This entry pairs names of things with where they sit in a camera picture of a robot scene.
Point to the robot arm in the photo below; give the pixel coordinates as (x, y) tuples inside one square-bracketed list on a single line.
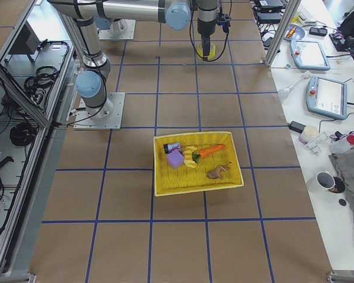
[(100, 110)]

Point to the aluminium frame post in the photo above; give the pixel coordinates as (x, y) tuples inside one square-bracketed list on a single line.
[(287, 18)]

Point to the yellow plastic basket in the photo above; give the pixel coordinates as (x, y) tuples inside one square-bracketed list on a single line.
[(169, 181)]

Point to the purple cube block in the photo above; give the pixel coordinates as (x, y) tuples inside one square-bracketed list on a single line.
[(175, 159)]

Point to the white light bulb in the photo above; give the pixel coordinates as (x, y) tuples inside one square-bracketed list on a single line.
[(284, 93)]

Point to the lavender white cup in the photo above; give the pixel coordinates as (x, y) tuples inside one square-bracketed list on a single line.
[(308, 134)]

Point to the orange toy carrot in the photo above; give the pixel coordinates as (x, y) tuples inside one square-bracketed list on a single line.
[(203, 153)]

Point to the white paper cup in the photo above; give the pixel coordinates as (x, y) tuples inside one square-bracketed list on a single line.
[(320, 182)]

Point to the brown toy animal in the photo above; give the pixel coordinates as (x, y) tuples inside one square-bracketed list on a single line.
[(216, 173)]

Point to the teach pendant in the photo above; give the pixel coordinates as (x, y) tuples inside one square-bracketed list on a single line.
[(327, 97), (309, 55)]

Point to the yellow toy croissant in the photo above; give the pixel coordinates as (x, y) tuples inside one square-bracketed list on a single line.
[(187, 154)]

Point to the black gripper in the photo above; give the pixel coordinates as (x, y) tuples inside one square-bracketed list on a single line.
[(206, 28)]

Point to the small dark bottle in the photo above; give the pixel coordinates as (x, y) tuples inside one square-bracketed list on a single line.
[(169, 147)]

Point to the white bowl with orange item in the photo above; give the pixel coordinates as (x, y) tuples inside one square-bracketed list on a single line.
[(294, 32)]

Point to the lower teach pendant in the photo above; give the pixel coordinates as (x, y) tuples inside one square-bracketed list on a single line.
[(327, 97)]

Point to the upper teach pendant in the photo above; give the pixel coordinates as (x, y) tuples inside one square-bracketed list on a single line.
[(309, 55)]

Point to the yellow tape roll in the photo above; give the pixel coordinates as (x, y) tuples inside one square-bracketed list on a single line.
[(212, 50)]

